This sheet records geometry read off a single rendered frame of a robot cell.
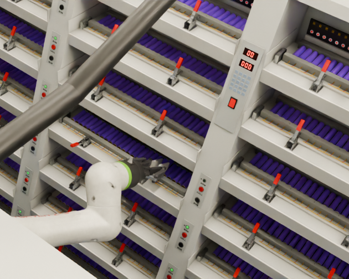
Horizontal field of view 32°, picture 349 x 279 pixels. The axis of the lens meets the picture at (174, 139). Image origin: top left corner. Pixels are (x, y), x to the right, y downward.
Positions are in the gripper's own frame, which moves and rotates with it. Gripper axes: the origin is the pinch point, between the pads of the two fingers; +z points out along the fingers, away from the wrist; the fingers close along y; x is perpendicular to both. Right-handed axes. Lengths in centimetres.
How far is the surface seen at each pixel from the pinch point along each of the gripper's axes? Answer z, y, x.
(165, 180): -0.2, -4.2, 3.5
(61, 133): -3.2, 39.8, 8.0
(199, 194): -6.3, -19.5, -0.8
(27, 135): -141, -47, -50
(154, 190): -2.8, -2.9, 7.8
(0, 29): -2, 83, -15
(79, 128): -0.5, 35.1, 3.7
